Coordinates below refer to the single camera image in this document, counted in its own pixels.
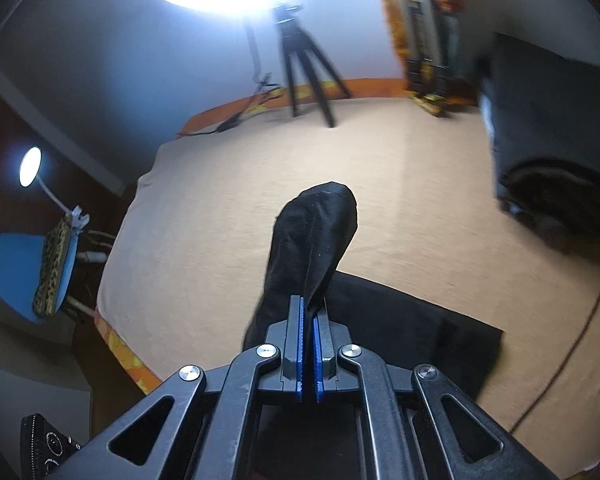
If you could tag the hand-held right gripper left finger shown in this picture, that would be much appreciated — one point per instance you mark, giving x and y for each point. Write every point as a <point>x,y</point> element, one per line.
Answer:
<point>300,340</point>

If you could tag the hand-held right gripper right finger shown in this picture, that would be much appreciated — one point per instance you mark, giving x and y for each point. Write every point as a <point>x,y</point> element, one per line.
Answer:
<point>321,345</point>

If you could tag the black pants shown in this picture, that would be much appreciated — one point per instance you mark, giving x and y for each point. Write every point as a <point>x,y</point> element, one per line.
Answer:
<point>320,230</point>

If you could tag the beige blanket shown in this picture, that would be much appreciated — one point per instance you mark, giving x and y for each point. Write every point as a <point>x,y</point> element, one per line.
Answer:
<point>230,210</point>

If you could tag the blue chair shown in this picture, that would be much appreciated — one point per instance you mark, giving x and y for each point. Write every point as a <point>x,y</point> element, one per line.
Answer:
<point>15,270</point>

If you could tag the leopard print cushion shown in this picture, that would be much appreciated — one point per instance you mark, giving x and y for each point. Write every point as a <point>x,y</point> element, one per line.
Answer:
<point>52,265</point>

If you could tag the small black tripod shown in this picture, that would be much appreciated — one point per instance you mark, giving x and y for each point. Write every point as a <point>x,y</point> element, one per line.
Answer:
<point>292,60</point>

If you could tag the white gooseneck lamp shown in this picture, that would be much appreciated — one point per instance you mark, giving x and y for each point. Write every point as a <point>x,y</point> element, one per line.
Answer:
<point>30,165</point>

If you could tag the black cloth pile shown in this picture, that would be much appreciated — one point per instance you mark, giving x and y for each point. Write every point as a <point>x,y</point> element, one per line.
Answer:
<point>555,120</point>

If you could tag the silver folded tripod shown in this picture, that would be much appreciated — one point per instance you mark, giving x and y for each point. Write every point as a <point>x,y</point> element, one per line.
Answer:
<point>420,35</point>

